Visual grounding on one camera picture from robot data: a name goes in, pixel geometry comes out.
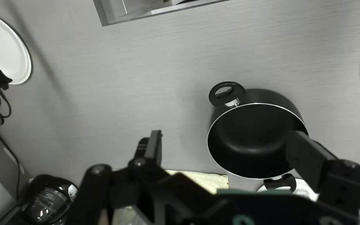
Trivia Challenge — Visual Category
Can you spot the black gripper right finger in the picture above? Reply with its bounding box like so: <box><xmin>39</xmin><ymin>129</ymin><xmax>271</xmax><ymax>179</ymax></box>
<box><xmin>286</xmin><ymin>130</ymin><xmax>341</xmax><ymax>194</ymax></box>

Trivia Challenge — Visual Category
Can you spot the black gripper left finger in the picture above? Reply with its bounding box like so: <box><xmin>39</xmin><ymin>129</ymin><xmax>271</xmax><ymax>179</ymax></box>
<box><xmin>134</xmin><ymin>129</ymin><xmax>166</xmax><ymax>169</ymax></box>

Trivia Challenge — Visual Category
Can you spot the black cooking pot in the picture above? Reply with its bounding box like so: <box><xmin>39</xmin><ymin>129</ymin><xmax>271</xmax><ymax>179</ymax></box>
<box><xmin>206</xmin><ymin>80</ymin><xmax>311</xmax><ymax>194</ymax></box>

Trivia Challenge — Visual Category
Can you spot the cream printed kitchen towel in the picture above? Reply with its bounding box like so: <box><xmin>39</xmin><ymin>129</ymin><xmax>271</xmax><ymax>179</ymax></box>
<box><xmin>163</xmin><ymin>169</ymin><xmax>232</xmax><ymax>195</ymax></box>

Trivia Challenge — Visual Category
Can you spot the large white round plate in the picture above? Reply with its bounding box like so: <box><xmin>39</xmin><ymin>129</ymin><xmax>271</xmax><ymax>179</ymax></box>
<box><xmin>0</xmin><ymin>10</ymin><xmax>34</xmax><ymax>87</ymax></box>

